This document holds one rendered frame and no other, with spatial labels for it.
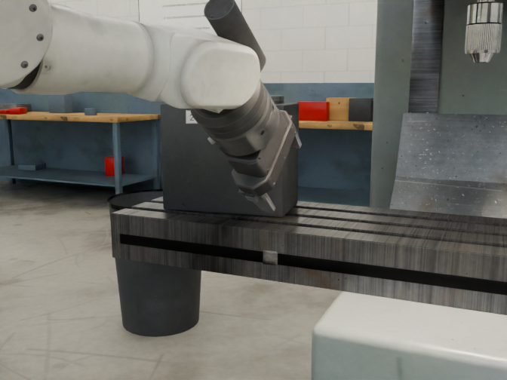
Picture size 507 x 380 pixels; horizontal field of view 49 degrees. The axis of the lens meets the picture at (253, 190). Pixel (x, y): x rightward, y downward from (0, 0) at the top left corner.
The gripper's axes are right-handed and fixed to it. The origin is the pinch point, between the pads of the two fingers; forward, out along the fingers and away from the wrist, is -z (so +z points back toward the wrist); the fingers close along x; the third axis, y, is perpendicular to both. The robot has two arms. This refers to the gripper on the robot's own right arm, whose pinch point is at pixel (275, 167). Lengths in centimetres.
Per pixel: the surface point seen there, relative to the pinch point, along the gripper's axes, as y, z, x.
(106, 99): 421, -339, 184
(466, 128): -15, -41, 35
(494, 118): -20, -41, 38
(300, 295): 81, -230, 24
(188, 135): 21.6, -6.2, 5.1
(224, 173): 14.7, -10.7, 1.6
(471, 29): -19.7, -1.5, 27.0
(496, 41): -23.0, -2.8, 26.3
